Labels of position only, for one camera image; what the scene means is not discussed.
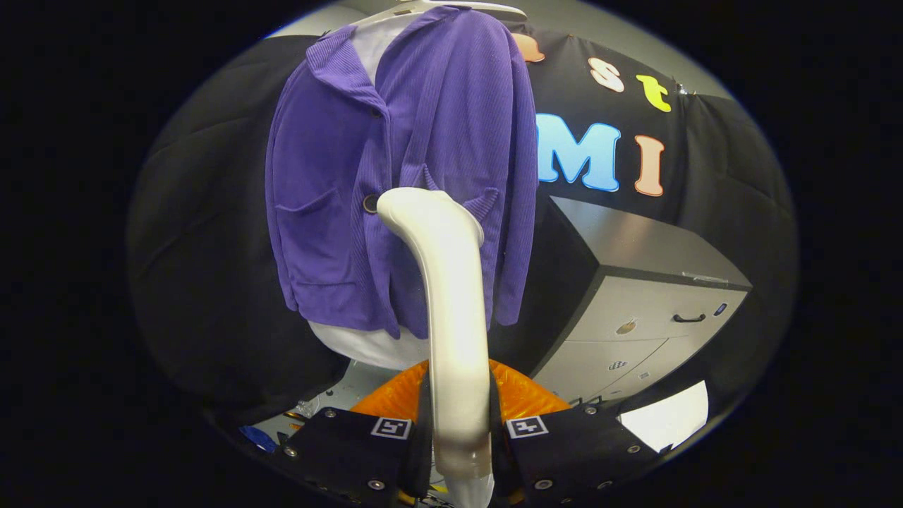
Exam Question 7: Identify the white ironing backing board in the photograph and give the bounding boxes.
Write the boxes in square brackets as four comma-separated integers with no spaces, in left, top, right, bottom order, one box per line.
[309,25,431,372]

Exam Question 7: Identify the white garment steamer head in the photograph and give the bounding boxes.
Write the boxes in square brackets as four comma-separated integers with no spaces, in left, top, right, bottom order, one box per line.
[377,187,495,482]

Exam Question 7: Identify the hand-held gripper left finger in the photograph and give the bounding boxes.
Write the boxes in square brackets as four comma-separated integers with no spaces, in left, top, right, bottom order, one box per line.
[282,360,432,506]

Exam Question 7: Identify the purple corduroy jacket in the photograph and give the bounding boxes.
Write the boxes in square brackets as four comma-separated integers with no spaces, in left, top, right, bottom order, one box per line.
[265,7,538,341]

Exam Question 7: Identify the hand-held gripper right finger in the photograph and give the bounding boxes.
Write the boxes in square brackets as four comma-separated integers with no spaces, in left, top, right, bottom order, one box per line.
[488,358,661,506]

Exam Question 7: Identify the white plastic clothes hanger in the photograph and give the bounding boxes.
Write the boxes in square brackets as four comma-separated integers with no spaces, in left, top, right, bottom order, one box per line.
[353,0,527,29]

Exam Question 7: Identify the blue floor object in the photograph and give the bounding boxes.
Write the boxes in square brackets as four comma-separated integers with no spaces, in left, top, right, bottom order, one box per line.
[240,425,280,453]

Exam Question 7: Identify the white garment steamer hose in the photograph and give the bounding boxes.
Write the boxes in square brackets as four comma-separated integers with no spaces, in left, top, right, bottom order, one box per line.
[444,474,495,508]

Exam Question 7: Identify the grey drawer cabinet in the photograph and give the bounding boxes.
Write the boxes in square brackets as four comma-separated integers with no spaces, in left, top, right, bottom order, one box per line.
[487,196,753,407]

